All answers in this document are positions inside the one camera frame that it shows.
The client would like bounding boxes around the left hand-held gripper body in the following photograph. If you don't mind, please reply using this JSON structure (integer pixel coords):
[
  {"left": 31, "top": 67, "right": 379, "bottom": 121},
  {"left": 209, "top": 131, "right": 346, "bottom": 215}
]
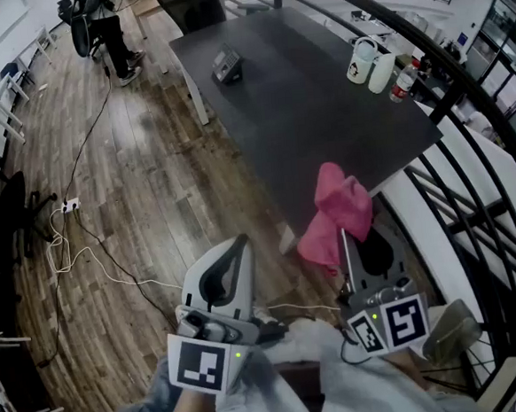
[{"left": 163, "top": 299, "right": 266, "bottom": 400}]

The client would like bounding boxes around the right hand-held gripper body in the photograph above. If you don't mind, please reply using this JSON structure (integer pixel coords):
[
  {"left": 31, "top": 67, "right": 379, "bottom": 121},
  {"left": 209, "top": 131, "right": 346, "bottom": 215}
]
[{"left": 336, "top": 275, "right": 433, "bottom": 356}]

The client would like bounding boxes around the pink cloth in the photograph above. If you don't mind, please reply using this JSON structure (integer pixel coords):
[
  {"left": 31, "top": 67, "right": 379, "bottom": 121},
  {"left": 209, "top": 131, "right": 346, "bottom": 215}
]
[{"left": 291, "top": 159, "right": 379, "bottom": 281}]

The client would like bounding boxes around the person's left forearm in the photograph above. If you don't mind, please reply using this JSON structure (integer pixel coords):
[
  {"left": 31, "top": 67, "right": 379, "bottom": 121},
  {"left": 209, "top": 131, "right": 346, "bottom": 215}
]
[{"left": 168, "top": 384, "right": 222, "bottom": 412}]

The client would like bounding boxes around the person's right forearm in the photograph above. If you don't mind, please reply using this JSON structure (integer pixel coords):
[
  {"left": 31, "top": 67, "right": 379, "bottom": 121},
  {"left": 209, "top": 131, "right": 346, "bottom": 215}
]
[{"left": 387, "top": 345, "right": 434, "bottom": 391}]

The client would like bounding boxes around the person's white shoe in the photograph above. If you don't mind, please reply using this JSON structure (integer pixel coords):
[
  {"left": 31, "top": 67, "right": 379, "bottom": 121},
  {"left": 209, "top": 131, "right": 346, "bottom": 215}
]
[{"left": 250, "top": 305, "right": 277, "bottom": 326}]

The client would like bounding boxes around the person's light blue clothing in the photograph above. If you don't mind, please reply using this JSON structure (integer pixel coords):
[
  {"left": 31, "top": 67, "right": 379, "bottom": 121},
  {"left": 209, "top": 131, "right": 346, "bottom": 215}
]
[{"left": 67, "top": 302, "right": 493, "bottom": 412}]

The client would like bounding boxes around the white power strip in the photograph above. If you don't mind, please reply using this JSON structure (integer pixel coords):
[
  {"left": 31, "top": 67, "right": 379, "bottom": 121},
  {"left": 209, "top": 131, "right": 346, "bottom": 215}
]
[{"left": 60, "top": 196, "right": 83, "bottom": 215}]

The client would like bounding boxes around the white table leg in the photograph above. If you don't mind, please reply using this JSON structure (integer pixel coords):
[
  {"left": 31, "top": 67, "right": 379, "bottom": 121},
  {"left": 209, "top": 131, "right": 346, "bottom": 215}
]
[{"left": 179, "top": 58, "right": 212, "bottom": 128}]

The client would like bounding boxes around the clear bottle with red label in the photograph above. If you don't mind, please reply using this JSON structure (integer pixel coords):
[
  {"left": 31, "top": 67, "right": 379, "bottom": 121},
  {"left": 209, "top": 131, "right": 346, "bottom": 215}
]
[{"left": 387, "top": 63, "right": 422, "bottom": 104}]

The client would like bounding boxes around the white plastic container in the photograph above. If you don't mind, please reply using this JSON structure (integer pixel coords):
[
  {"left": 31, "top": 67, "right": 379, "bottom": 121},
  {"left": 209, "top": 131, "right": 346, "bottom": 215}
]
[{"left": 364, "top": 51, "right": 399, "bottom": 95}]

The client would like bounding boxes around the black swivel chair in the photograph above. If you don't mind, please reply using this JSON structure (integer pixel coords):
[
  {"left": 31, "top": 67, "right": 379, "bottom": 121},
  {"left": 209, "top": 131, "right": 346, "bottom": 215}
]
[{"left": 0, "top": 167, "right": 66, "bottom": 302}]

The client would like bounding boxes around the white cartoon print mug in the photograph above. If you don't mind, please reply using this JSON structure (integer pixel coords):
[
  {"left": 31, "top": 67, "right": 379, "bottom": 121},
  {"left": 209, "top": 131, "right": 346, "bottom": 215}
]
[{"left": 343, "top": 35, "right": 383, "bottom": 86}]

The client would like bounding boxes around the black round seat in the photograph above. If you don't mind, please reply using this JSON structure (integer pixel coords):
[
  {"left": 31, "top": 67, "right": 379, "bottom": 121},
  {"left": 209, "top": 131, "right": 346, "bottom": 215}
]
[{"left": 68, "top": 8, "right": 105, "bottom": 59}]

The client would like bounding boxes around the black mesh office chair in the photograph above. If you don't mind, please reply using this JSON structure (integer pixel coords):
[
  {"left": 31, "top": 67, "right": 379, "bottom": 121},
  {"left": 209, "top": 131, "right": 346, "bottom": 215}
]
[{"left": 155, "top": 0, "right": 227, "bottom": 37}]

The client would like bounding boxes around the light wooden desk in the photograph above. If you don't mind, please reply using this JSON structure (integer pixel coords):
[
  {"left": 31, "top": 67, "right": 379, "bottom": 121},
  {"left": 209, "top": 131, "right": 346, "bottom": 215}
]
[{"left": 132, "top": 0, "right": 186, "bottom": 76}]

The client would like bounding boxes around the white cable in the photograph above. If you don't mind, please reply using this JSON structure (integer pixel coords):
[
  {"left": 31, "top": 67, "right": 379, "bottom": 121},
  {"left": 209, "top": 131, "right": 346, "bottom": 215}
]
[{"left": 43, "top": 198, "right": 184, "bottom": 302}]

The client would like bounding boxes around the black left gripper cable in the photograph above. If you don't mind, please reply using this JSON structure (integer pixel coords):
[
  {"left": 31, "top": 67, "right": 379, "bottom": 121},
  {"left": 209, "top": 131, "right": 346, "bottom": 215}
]
[{"left": 248, "top": 320, "right": 292, "bottom": 347}]

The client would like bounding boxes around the thin black right gripper cable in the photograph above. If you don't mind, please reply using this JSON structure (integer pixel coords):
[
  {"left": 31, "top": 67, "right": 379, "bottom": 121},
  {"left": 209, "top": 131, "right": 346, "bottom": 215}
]
[{"left": 338, "top": 324, "right": 373, "bottom": 367}]

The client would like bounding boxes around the long black floor cable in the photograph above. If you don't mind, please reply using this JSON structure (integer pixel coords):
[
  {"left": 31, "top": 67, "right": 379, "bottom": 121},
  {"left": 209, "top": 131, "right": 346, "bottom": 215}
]
[{"left": 53, "top": 65, "right": 123, "bottom": 204}]

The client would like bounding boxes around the white desk frame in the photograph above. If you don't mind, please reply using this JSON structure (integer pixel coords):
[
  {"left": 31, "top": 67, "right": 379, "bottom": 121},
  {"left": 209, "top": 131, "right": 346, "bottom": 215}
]
[
  {"left": 0, "top": 71, "right": 35, "bottom": 149},
  {"left": 11, "top": 24, "right": 59, "bottom": 74}
]

